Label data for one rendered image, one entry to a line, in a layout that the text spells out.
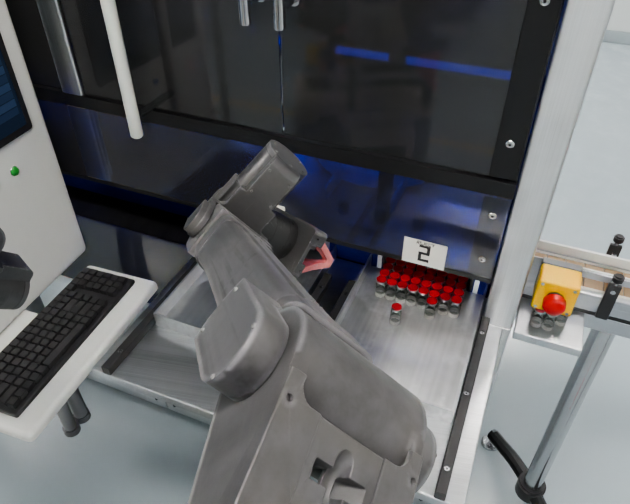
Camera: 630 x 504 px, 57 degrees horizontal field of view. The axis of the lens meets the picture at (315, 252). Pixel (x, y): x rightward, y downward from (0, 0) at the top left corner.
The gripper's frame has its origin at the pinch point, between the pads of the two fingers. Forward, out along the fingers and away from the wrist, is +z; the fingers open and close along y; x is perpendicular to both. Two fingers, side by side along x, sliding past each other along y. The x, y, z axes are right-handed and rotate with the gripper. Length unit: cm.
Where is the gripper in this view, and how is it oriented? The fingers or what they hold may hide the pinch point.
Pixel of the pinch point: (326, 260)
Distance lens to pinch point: 80.4
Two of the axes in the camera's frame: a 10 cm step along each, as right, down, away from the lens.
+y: -5.8, -3.6, 7.3
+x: -4.9, 8.7, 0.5
